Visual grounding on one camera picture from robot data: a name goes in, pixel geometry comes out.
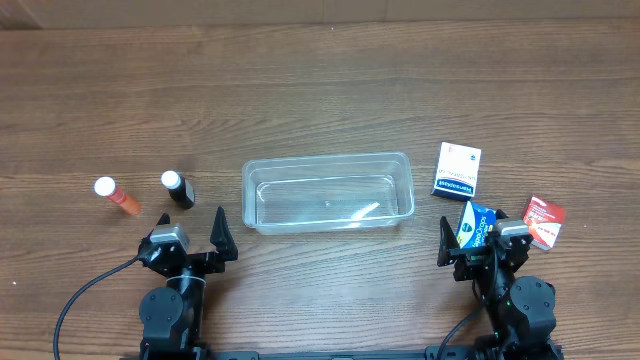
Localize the blue yellow VapoDrops box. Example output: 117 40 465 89
456 201 497 249

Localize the dark bottle white cap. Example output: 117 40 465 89
161 170 195 209

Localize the red medicine box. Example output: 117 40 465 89
523 195 567 251

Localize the white blue Hansaplast box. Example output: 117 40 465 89
432 142 482 201

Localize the orange tube white cap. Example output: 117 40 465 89
94 176 141 216

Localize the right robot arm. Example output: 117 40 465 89
425 211 564 360

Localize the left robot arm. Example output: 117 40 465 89
138 208 238 359

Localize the clear plastic container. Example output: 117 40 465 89
242 152 415 235

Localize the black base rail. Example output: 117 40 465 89
137 346 564 360

